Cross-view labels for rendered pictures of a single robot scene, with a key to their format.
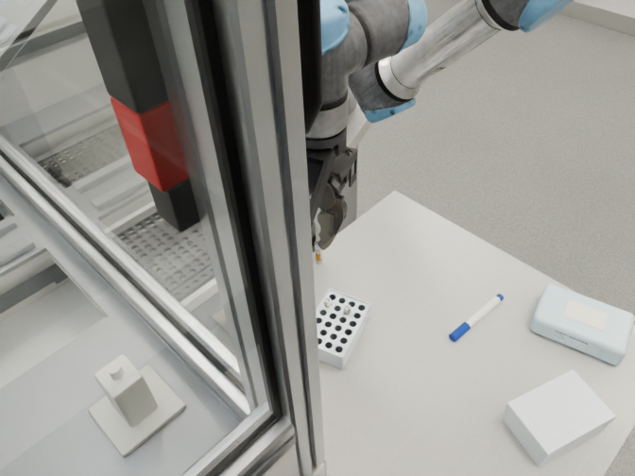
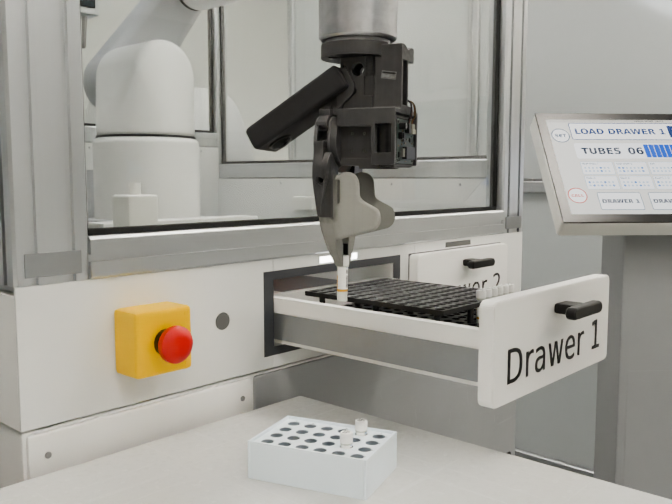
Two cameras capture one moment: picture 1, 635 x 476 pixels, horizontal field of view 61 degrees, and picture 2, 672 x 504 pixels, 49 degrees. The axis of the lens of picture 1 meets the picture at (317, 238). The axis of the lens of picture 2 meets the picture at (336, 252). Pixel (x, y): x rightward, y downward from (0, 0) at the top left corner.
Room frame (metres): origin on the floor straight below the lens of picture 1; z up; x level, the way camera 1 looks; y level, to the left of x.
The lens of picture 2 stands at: (0.51, -0.72, 1.05)
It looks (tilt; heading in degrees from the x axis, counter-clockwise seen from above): 6 degrees down; 85
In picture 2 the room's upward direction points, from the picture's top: straight up
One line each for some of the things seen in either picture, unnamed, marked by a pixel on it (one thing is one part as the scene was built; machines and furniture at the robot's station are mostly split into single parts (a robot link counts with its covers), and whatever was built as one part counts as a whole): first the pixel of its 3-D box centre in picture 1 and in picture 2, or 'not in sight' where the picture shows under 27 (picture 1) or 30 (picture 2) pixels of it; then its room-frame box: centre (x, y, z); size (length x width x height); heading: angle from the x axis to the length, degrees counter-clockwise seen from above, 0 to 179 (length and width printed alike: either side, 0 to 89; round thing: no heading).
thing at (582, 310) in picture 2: not in sight; (574, 308); (0.84, 0.07, 0.91); 0.07 x 0.04 x 0.01; 43
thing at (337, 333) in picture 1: (335, 327); (323, 454); (0.56, -0.02, 0.78); 0.12 x 0.08 x 0.04; 152
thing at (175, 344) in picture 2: not in sight; (172, 343); (0.40, 0.06, 0.88); 0.04 x 0.03 x 0.04; 43
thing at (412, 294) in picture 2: not in sight; (410, 315); (0.69, 0.23, 0.87); 0.22 x 0.18 x 0.06; 133
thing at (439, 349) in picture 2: not in sight; (404, 318); (0.68, 0.24, 0.86); 0.40 x 0.26 x 0.06; 133
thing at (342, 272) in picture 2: (318, 252); (342, 278); (0.58, 0.00, 0.95); 0.01 x 0.01 x 0.05
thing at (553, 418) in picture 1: (556, 416); not in sight; (0.37, -0.35, 0.79); 0.13 x 0.09 x 0.05; 113
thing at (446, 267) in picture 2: not in sight; (461, 279); (0.84, 0.53, 0.87); 0.29 x 0.02 x 0.11; 43
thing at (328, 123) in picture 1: (316, 110); (359, 24); (0.59, -0.01, 1.20); 0.08 x 0.08 x 0.05
